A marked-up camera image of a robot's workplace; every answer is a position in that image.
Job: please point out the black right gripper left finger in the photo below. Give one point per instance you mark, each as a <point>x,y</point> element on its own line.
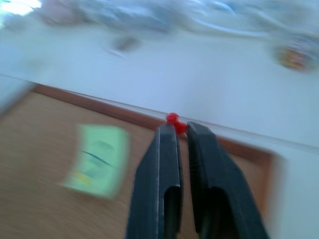
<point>149,179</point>

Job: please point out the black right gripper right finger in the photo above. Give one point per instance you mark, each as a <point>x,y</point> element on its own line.
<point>219,179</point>

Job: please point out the green sticky note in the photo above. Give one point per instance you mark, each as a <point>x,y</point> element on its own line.
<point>96,161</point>

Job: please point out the clear plastic box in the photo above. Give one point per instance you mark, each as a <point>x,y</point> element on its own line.
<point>174,20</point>

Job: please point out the cork board with wooden frame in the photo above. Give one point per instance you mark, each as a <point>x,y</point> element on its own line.
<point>62,174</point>

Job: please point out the small colourful round object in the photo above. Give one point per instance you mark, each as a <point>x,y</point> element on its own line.
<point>292,58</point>

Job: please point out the red pushpin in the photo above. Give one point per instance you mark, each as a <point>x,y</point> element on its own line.
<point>176,123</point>

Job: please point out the small grey object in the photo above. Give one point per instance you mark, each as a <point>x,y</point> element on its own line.
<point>124,42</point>

